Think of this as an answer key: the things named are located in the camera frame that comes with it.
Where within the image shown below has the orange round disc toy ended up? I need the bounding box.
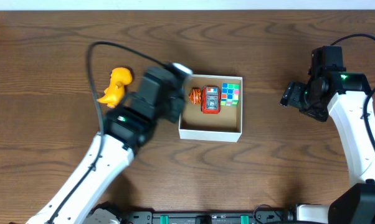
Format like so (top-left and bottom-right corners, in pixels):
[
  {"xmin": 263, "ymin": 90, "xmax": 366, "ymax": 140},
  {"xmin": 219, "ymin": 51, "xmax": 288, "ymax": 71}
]
[{"xmin": 189, "ymin": 88, "xmax": 202, "ymax": 105}]

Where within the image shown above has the red toy truck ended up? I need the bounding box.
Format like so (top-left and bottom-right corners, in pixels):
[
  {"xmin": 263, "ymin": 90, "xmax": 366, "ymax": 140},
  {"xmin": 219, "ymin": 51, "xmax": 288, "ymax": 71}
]
[{"xmin": 201, "ymin": 86, "xmax": 221, "ymax": 114}]

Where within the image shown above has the orange toy dinosaur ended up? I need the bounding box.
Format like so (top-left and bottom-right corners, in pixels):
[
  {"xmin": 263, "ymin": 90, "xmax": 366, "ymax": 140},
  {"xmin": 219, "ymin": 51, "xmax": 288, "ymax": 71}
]
[{"xmin": 97, "ymin": 67, "xmax": 133, "ymax": 108}]

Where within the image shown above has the multicoloured puzzle cube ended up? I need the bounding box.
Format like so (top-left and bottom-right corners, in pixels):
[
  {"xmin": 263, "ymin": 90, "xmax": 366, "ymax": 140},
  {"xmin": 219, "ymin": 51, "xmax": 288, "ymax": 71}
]
[{"xmin": 221, "ymin": 83, "xmax": 240, "ymax": 106}]

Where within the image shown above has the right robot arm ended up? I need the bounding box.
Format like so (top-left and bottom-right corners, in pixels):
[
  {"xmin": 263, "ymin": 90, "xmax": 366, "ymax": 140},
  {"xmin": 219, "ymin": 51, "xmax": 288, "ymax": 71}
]
[{"xmin": 280, "ymin": 72, "xmax": 375, "ymax": 223}]

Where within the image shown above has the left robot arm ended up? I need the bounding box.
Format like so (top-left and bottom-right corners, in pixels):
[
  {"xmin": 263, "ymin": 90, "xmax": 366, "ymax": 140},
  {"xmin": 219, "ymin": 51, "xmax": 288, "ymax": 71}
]
[{"xmin": 28, "ymin": 93, "xmax": 185, "ymax": 224}]

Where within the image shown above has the white cardboard box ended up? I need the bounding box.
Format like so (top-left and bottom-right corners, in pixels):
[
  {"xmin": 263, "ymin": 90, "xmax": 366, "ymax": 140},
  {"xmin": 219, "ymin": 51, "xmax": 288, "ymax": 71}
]
[{"xmin": 179, "ymin": 75, "xmax": 243, "ymax": 142}]

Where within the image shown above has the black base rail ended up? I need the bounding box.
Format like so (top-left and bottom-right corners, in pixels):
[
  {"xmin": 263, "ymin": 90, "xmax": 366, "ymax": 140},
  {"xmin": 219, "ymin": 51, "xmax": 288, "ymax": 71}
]
[{"xmin": 87, "ymin": 202, "xmax": 361, "ymax": 224}]

